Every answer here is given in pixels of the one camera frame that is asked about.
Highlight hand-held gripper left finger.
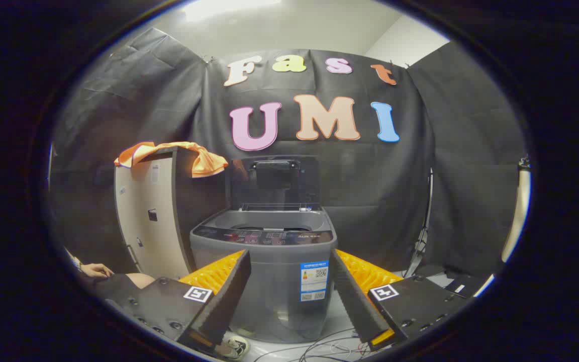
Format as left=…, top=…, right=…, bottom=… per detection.
left=100, top=249, right=251, bottom=358

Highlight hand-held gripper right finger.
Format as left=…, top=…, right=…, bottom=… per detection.
left=330, top=248, right=477, bottom=351

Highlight grey washing machine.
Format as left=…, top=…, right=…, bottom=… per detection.
left=189, top=208, right=338, bottom=343

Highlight orange cloth garment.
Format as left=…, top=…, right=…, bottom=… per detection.
left=114, top=141, right=229, bottom=178

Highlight white shoe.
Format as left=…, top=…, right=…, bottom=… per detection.
left=219, top=334, right=251, bottom=360

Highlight dark cabinet with beige door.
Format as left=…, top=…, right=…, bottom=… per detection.
left=114, top=147, right=228, bottom=281

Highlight black flat box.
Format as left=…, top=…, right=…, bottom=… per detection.
left=443, top=274, right=486, bottom=299

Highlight black backdrop cloth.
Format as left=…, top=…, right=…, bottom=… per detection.
left=48, top=28, right=527, bottom=282

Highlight white pole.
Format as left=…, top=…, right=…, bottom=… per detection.
left=501, top=156, right=532, bottom=264

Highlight thin floor cables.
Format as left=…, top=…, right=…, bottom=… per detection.
left=253, top=327, right=371, bottom=362

